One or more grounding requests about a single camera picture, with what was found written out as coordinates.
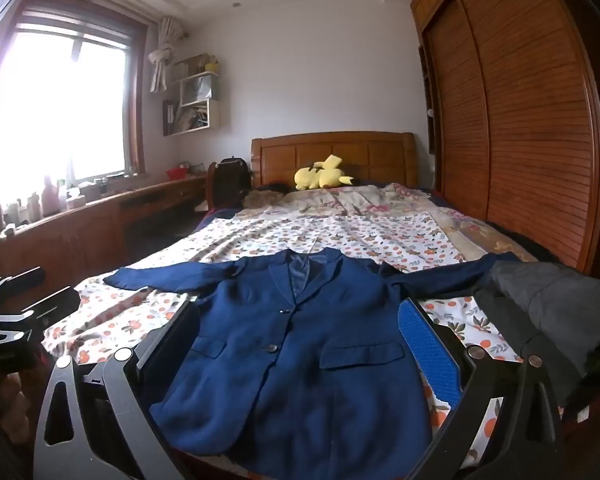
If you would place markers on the tied white curtain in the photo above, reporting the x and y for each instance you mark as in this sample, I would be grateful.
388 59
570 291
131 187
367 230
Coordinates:
160 60

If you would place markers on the row of bottles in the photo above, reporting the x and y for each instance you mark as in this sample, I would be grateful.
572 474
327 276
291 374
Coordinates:
50 200

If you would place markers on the wooden slatted wardrobe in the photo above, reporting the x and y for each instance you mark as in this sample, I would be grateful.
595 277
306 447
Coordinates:
520 110

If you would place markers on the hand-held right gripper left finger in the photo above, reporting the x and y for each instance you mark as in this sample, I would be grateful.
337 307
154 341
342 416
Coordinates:
166 344

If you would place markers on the black backpack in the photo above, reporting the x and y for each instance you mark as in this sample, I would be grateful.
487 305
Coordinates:
228 182

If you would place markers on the beige pink floral quilt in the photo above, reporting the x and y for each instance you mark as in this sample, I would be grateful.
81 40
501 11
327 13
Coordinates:
380 199

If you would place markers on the red bowl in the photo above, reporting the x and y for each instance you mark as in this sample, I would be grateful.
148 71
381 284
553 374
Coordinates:
177 174

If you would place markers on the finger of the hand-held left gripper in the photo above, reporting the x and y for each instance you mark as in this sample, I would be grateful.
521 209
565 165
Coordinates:
20 282
55 307

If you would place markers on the white wall shelf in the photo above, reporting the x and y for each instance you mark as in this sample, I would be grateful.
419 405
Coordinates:
195 95

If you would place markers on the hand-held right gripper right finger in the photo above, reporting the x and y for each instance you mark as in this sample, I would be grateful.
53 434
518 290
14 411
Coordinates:
425 345

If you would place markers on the wood framed window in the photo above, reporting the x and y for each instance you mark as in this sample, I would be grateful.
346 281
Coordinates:
60 100

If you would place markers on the grey folded garment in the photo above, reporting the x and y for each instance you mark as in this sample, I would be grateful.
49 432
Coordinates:
565 305

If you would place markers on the wooden bed headboard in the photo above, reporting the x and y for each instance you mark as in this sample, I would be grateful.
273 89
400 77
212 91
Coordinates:
360 152

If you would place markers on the orange floral bed sheet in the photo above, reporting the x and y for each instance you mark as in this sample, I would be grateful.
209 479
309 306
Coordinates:
380 235

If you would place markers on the yellow plush toy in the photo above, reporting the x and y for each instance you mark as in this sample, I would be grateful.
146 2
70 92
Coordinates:
320 176

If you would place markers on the long wooden desk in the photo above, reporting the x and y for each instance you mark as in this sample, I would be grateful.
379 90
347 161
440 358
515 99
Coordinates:
95 225

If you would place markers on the navy blue blazer jacket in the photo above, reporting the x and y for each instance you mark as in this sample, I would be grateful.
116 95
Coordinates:
300 360

